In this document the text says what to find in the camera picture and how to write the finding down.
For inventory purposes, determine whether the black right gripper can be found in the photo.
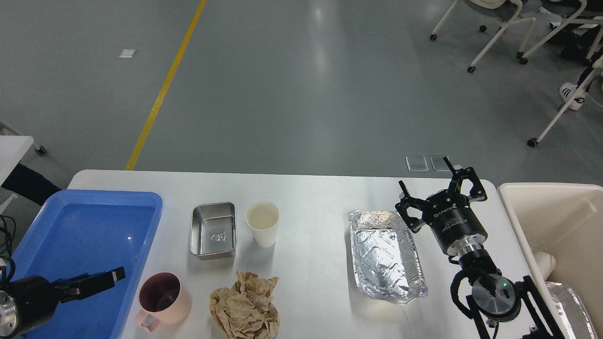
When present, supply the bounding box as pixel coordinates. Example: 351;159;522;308
395;157;488;255

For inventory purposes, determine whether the crumpled brown paper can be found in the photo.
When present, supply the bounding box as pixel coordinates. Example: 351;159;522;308
209;271;281;339

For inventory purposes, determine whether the floor outlet plate right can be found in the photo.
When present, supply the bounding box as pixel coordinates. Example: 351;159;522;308
429;155;455;171

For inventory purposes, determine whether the white office chair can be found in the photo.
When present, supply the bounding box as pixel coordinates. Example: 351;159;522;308
431;0;538;73

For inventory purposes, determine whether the floor outlet plate left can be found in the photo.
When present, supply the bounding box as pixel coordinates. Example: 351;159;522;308
405;155;430;172

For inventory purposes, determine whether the blue plastic tray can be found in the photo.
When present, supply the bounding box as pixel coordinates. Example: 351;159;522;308
12;189;163;339

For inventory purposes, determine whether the beige plastic bin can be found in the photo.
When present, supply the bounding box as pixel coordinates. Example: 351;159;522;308
498;183;603;338

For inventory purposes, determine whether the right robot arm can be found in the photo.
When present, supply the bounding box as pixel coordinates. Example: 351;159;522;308
395;157;565;339

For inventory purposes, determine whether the person in dark jeans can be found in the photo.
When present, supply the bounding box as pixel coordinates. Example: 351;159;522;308
1;163;63;206

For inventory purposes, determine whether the white chair at right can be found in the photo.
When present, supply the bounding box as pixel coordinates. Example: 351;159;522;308
526;56;602;148

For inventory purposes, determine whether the foil tray in bin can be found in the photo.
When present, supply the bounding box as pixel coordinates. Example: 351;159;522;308
546;281;598;339

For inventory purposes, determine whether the steel rectangular container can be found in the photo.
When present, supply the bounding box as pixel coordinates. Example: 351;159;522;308
189;202;237;260

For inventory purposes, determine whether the aluminium foil tray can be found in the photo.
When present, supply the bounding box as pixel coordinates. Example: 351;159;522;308
347;210;428;305

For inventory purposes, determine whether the white sneaker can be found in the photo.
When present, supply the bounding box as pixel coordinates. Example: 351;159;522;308
559;83;585;110

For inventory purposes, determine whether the floor outlet plate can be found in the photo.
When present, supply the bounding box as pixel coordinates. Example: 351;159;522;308
405;155;430;172
429;155;455;171

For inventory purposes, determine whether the white side table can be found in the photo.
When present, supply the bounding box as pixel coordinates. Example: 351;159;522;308
0;135;34;185

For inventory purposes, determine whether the white paper cup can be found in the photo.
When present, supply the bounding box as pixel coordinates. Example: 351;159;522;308
245;201;280;248

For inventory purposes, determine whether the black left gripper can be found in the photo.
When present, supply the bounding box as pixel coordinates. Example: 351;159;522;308
0;266;125;337

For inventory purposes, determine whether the pink mug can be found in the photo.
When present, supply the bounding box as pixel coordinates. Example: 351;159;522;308
134;272;192;333

